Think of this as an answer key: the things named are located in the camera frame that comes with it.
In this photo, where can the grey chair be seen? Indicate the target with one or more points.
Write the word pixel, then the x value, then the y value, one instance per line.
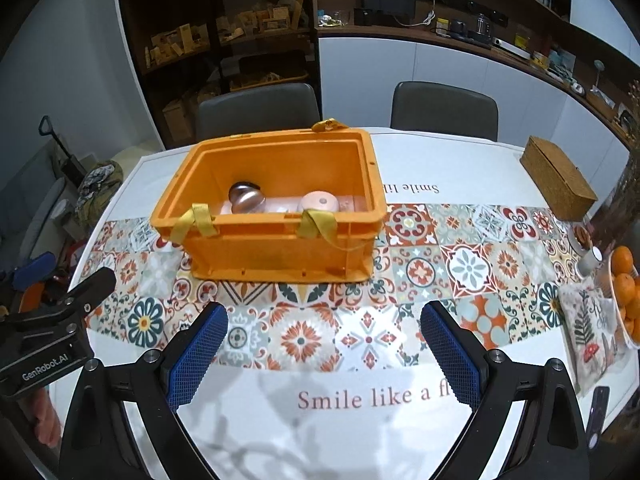
pixel 445 107
pixel 255 110

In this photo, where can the wicker box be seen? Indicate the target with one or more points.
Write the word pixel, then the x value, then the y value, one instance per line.
pixel 557 175

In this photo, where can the fruit basket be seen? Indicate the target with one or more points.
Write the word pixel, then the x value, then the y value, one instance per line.
pixel 606 285

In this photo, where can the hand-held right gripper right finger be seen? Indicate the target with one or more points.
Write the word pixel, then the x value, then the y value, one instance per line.
pixel 452 355

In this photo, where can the black shovel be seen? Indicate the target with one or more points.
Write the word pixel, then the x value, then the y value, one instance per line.
pixel 57 145

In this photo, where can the small bowl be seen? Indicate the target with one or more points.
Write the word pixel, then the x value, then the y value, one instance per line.
pixel 580 237

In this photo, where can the white cup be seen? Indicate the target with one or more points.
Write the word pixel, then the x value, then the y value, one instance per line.
pixel 589 262

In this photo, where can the dark shelf cabinet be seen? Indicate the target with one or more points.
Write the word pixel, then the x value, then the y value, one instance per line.
pixel 140 35

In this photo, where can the pile of oranges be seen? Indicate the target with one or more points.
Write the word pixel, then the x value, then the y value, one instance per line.
pixel 625 280

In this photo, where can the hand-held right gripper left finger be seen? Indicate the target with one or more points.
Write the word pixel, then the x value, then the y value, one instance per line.
pixel 195 355

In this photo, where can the person's left hand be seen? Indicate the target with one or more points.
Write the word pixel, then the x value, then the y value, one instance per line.
pixel 44 412

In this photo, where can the pink round speaker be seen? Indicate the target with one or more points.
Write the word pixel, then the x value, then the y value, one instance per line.
pixel 320 201

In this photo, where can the orange plastic crate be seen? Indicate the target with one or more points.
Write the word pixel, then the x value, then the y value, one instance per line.
pixel 280 255

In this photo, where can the printed cloth pouch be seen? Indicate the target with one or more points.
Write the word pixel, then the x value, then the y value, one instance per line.
pixel 585 330

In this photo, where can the silver egg-shaped mouse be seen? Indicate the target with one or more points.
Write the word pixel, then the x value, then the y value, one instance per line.
pixel 247 200

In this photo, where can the white base cabinet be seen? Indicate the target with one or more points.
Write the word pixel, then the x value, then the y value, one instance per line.
pixel 360 75

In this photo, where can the camouflage bag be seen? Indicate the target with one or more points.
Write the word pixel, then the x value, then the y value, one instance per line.
pixel 97 187

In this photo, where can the dried flower branches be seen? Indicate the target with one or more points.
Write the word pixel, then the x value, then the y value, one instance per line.
pixel 615 200

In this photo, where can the black remote control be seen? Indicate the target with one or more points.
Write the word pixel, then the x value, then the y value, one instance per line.
pixel 597 410

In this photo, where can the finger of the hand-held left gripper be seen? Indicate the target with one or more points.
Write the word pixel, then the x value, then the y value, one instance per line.
pixel 95 285
pixel 37 266

